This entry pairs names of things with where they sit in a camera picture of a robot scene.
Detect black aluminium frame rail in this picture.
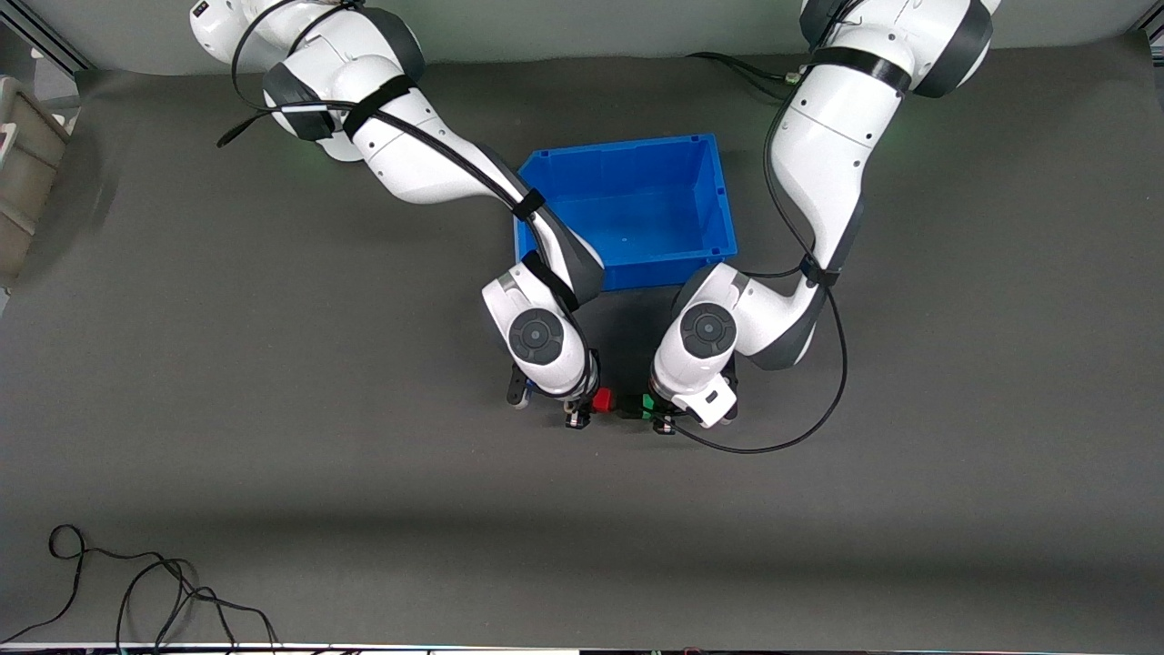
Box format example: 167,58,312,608
0,16,94,74

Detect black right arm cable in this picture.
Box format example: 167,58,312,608
216,0,583,306

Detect black left base cables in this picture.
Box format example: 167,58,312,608
686,51,806,92

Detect beige grey plastic box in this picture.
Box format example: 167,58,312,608
0,76,73,288

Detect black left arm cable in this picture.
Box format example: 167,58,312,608
668,0,849,455

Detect thin black loose cable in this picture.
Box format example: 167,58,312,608
0,525,279,650

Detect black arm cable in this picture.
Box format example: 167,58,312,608
216,0,583,306
668,0,849,455

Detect blue plastic storage bin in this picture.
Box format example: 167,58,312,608
515,133,738,294

